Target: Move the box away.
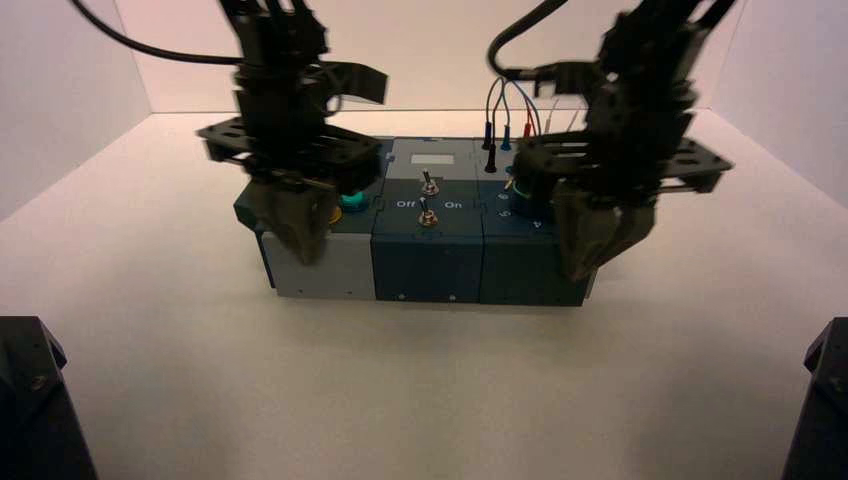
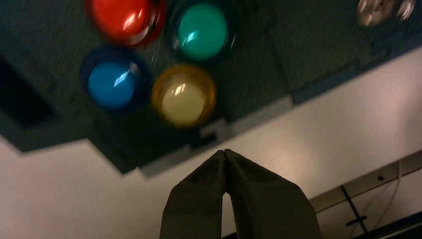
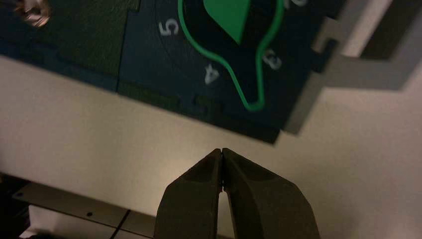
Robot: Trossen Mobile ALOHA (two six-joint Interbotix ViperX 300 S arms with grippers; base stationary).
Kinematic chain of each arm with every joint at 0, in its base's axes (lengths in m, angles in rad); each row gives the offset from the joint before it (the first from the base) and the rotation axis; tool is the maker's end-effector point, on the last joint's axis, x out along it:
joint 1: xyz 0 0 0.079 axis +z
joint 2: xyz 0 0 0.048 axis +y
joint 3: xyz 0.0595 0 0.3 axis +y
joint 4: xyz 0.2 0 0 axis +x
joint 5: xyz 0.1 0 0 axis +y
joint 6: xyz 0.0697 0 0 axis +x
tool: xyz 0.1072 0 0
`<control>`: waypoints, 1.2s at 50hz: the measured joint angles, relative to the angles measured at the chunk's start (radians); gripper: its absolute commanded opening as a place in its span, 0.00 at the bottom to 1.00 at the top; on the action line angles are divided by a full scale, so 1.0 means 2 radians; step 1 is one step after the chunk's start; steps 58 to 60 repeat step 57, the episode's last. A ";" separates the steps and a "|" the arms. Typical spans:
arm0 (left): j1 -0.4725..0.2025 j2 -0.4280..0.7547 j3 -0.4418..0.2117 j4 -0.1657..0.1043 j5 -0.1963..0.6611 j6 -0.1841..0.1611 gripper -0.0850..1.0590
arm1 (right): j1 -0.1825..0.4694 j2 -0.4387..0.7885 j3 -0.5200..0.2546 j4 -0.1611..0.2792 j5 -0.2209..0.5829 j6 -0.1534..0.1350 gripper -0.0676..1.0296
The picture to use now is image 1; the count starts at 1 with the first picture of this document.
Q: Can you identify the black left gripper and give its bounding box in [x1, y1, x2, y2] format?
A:
[197, 62, 384, 265]

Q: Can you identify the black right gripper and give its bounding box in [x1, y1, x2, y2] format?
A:
[515, 13, 733, 283]

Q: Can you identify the dark teal grey task box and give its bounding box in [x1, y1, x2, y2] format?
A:
[233, 135, 601, 308]

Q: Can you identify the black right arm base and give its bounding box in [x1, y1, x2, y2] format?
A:
[781, 316, 848, 480]

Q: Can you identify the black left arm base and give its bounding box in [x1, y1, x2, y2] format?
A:
[0, 315, 99, 480]

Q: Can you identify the green-rimmed rotary knob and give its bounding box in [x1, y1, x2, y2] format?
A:
[510, 173, 554, 217]

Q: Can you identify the blue banana plug cable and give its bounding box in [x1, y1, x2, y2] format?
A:
[496, 79, 545, 154]

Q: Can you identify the black banana plug cable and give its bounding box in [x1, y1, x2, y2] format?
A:
[481, 76, 511, 175]

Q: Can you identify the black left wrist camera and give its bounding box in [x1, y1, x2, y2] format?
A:
[324, 61, 389, 107]

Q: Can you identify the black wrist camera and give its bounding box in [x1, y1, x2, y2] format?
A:
[324, 61, 389, 107]
[533, 61, 598, 97]

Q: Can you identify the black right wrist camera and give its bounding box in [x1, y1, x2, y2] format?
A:
[533, 61, 598, 97]

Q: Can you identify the black right camera cable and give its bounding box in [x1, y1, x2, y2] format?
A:
[488, 0, 571, 77]

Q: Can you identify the black camera cable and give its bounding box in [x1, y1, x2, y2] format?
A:
[69, 0, 246, 68]
[488, 0, 571, 77]

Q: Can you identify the black left camera cable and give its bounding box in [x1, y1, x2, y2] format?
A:
[69, 0, 246, 68]

